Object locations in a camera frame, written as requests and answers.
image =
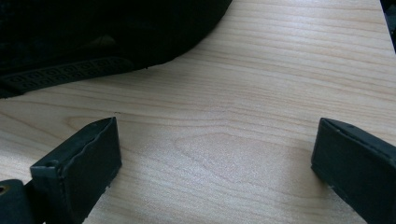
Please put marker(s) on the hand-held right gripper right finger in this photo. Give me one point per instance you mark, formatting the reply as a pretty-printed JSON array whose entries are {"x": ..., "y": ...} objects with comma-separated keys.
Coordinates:
[{"x": 355, "y": 168}]

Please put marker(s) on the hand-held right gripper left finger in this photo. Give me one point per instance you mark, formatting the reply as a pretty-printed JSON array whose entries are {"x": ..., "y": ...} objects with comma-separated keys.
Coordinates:
[{"x": 77, "y": 174}]

